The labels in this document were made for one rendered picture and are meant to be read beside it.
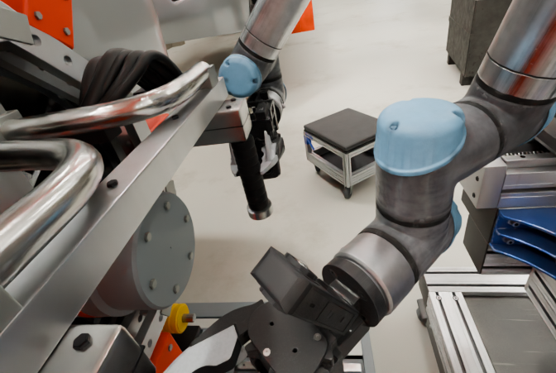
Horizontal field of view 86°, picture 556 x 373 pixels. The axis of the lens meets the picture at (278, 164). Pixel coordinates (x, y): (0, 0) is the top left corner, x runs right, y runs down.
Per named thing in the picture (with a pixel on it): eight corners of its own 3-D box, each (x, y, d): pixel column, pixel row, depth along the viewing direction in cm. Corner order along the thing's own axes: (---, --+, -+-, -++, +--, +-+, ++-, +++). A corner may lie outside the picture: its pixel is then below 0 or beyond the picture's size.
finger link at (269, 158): (252, 147, 44) (254, 122, 52) (261, 179, 47) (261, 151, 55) (274, 143, 44) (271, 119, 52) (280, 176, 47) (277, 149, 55)
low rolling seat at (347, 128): (397, 178, 175) (400, 125, 157) (348, 203, 163) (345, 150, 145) (349, 151, 208) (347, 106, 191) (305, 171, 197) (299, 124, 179)
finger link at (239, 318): (198, 394, 24) (298, 348, 26) (192, 384, 23) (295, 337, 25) (194, 339, 28) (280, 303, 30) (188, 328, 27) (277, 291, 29)
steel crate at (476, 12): (534, 51, 314) (554, -27, 278) (577, 84, 235) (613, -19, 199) (443, 59, 345) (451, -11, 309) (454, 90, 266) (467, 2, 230)
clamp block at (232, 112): (198, 133, 48) (188, 102, 46) (253, 126, 47) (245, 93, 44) (188, 148, 44) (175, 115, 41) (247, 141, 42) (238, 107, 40)
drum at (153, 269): (81, 251, 47) (28, 178, 40) (208, 244, 44) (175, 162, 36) (5, 342, 35) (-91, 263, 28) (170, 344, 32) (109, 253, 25)
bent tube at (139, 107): (99, 99, 46) (62, 25, 40) (219, 82, 43) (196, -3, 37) (-2, 160, 31) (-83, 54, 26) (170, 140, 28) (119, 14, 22)
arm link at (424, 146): (435, 79, 33) (426, 164, 38) (355, 112, 29) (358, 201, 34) (515, 94, 26) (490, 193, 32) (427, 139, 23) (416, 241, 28)
